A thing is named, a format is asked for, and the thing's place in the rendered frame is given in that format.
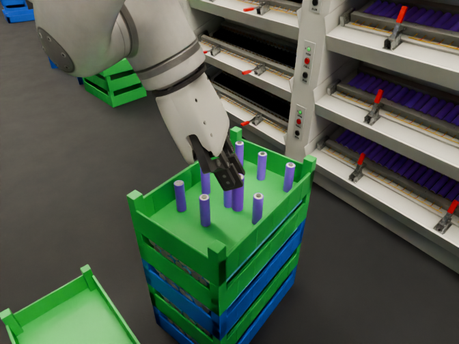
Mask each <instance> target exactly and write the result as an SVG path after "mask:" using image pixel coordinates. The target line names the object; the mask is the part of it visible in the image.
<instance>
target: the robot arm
mask: <svg viewBox="0 0 459 344"><path fill-rule="evenodd" d="M33 13H34V18H35V22H36V29H37V32H38V36H39V39H40V42H41V44H42V48H43V49H44V51H45V52H46V54H47V55H48V57H49V58H50V60H51V61H52V62H53V63H54V64H55V65H56V66H57V67H58V68H59V69H60V70H62V71H63V72H65V73H66V74H69V75H71V76H75V77H88V76H93V75H95V74H99V73H101V72H103V71H105V70H106V69H108V68H110V67H111V66H113V65H115V64H116V63H118V62H119V61H121V60H122V59H124V58H126V59H127V60H128V62H129V64H130V65H131V67H132V68H133V70H134V71H135V73H136V75H137V76H138V78H139V80H140V81H141V83H142V85H143V86H144V88H145V90H147V91H151V92H152V94H153V96H154V97H156V103H157V105H158V108H159V111H160V112H161V115H162V117H163V120H164V122H165V124H166V126H167V128H168V130H169V132H170V134H171V136H172V138H173V140H174V141H175V143H176V145H177V147H178V149H179V150H180V153H181V154H182V156H183V157H184V159H185V160H186V162H187V163H188V164H194V163H195V161H196V159H197V160H198V162H199V165H200V167H201V171H202V173H203V174H207V173H214V176H215V177H216V179H217V181H218V182H219V184H220V186H221V187H222V189H223V190H224V191H229V190H233V189H236V188H241V187H242V186H243V181H242V180H241V178H240V176H239V173H241V174H243V175H245V170H244V168H243V167H242V165H241V163H240V161H239V159H238V157H237V155H236V153H233V152H234V147H233V145H232V143H231V141H230V139H229V136H228V133H227V132H228V129H229V126H230V121H229V118H228V116H227V113H226V111H225V109H224V106H223V104H222V102H221V101H220V99H219V97H218V95H217V93H216V91H215V90H214V87H213V86H212V84H211V82H210V81H209V79H208V77H207V76H206V74H205V71H206V65H205V63H204V60H205V58H206V57H205V55H204V52H203V48H202V47H201V44H199V42H198V41H197V38H196V37H195V34H194V33H193V30H192V29H191V26H190V24H189V22H188V20H187V18H186V16H185V14H184V12H183V10H182V8H181V6H180V3H179V1H178V0H33ZM212 157H219V158H216V159H214V160H212V159H211V158H212Z"/></svg>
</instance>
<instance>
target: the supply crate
mask: <svg viewBox="0 0 459 344"><path fill-rule="evenodd" d="M230 141H231V143H232V145H233V147H234V152H233V153H235V142H237V141H242V142H243V143H244V155H243V168H244V170H245V175H244V177H245V182H244V203H243V210H242V211H240V212H235V211H234V210H233V209H232V208H226V207H224V205H223V189H222V187H221V186H220V184H219V182H218V181H217V179H216V177H215V176H214V173H210V194H209V197H210V222H211V223H210V225H209V226H207V227H204V226H202V225H201V220H200V210H199V196H200V195H202V193H201V173H200V165H199V162H198V161H196V162H195V163H194V164H192V165H190V166H189V167H187V168H185V169H184V170H182V171H181V172H179V173H178V174H176V175H175V176H173V177H172V178H170V179H169V180H167V181H166V182H164V183H163V184H161V185H160V186H158V187H157V188H155V189H154V190H152V191H151V192H149V193H148V194H146V195H145V196H143V195H142V194H141V193H140V192H138V191H137V190H134V191H132V192H131V193H129V194H128V195H126V196H127V200H128V205H129V209H130V215H131V218H132V221H133V226H134V229H135V230H137V231H138V232H139V233H141V234H142V235H144V236H145V237H147V238H148V239H149V240H151V241H153V243H155V244H157V245H158V246H160V247H161V248H162V249H164V250H165V251H167V252H168V253H169V254H171V255H173V256H174V257H175V258H176V259H178V260H180V261H181V262H182V263H184V264H185V265H187V266H188V267H190V268H191V269H192V270H194V271H195V272H196V273H198V274H199V275H201V276H202V277H204V278H205V279H206V280H208V281H210V282H211V283H212V284H213V285H215V286H217V287H220V286H221V285H222V284H223V283H224V282H225V281H226V280H227V279H228V278H229V277H230V276H231V274H232V273H233V272H234V271H235V270H236V269H237V268H238V267H239V266H240V265H241V263H242V262H243V261H244V260H245V259H246V258H247V257H248V256H249V255H250V254H251V253H252V252H253V251H254V250H255V249H256V248H257V247H258V246H259V245H260V244H261V243H262V241H263V240H264V239H265V238H266V237H267V236H268V235H269V234H270V233H271V232H272V231H273V229H274V228H275V227H276V226H277V225H278V224H279V223H280V222H281V221H282V220H283V219H284V218H285V217H286V216H287V215H288V214H289V213H290V212H291V211H292V210H293V209H294V207H295V206H296V205H297V204H298V203H299V202H300V201H301V200H302V199H303V198H304V196H305V195H306V194H307V193H308V192H309V191H310V190H311V187H312V184H313V179H314V172H315V168H316V161H317V158H316V157H314V156H311V155H309V154H308V155H307V156H306V157H305V158H304V159H303V163H302V162H299V161H296V160H294V159H291V158H288V157H287V156H284V155H281V154H278V153H277V152H274V151H271V150H269V149H266V148H264V147H261V146H259V145H256V144H255V143H252V142H249V141H246V140H244V139H242V128H239V127H236V126H235V127H233V128H232V129H230ZM259 152H266V153H267V159H266V176H265V180H262V181H260V180H258V179H257V168H258V153H259ZM289 162H292V163H294V164H295V171H294V180H293V185H292V189H291V190H290V191H289V192H284V191H283V183H284V176H285V170H286V164H287V163H289ZM177 180H182V181H183V182H184V190H185V197H186V210H185V211H184V212H179V211H177V206H176V196H175V190H174V182H175V181H177ZM257 192H259V193H262V194H263V195H264V202H263V212H262V218H261V219H260V220H259V221H258V222H257V223H256V224H255V225H254V224H253V223H252V211H253V195H254V194H255V193H257Z"/></svg>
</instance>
